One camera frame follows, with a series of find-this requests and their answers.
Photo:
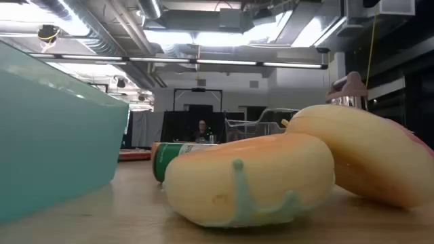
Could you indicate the donut with green icing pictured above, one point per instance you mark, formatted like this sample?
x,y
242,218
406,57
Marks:
x,y
220,183

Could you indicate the dark green food colour bottle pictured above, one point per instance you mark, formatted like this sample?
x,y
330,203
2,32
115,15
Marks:
x,y
166,159

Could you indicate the red popcorn package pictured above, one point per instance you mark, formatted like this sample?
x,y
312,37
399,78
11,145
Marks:
x,y
134,156

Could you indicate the donut with pink icing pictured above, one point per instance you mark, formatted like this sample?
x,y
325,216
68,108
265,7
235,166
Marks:
x,y
373,152

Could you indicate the person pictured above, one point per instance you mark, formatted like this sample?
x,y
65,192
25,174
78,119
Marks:
x,y
202,130

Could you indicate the clear plastic container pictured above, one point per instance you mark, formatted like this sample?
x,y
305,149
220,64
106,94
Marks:
x,y
251,127

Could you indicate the black curtain screen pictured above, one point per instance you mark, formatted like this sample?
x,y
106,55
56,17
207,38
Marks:
x,y
179,125

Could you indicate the grey curtain screen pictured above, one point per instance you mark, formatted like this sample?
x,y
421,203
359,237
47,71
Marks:
x,y
146,128

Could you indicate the long ceiling light bar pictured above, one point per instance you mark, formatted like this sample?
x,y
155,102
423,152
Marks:
x,y
159,59

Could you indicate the black ceiling spot lamp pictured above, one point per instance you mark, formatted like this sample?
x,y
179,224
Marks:
x,y
121,83

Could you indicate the teal plastic bin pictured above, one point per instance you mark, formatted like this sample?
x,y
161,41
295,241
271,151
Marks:
x,y
51,135

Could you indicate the black gantry frame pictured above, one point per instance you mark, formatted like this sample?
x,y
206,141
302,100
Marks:
x,y
198,90

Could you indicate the round silver ventilation duct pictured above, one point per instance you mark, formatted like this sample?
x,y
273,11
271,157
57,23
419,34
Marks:
x,y
149,8

